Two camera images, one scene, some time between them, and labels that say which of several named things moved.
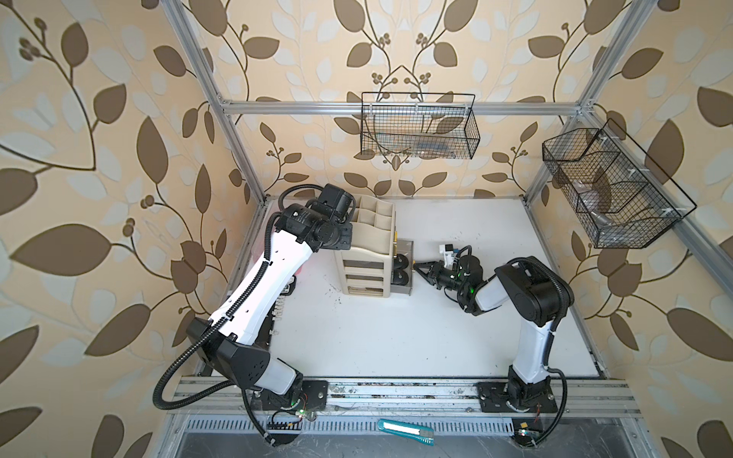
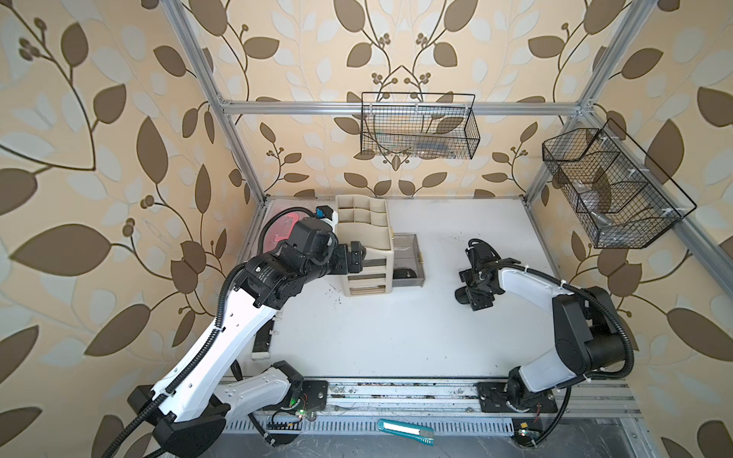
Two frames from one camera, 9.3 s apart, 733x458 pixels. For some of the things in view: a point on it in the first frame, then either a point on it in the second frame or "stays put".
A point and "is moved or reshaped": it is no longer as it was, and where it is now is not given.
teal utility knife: (411, 430) stays put
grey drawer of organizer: (405, 247) is moved or reshaped
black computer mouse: (400, 262) is moved or reshaped
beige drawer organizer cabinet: (366, 268) stays put
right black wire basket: (621, 197) stays put
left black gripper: (344, 240) to (342, 266)
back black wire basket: (436, 125) stays put
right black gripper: (437, 267) to (476, 301)
